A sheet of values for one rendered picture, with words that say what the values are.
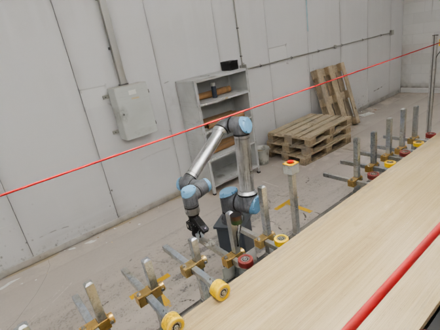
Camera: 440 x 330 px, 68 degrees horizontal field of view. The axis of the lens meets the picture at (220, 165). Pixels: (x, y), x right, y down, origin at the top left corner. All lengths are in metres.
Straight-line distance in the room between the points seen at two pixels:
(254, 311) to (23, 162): 3.03
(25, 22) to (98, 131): 1.26
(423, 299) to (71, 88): 3.56
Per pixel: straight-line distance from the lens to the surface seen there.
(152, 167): 4.41
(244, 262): 1.75
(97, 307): 1.54
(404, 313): 1.54
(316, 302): 1.53
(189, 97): 4.24
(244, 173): 2.38
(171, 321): 1.45
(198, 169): 2.15
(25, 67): 3.88
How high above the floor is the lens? 1.98
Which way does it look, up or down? 21 degrees down
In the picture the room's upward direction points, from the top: 10 degrees counter-clockwise
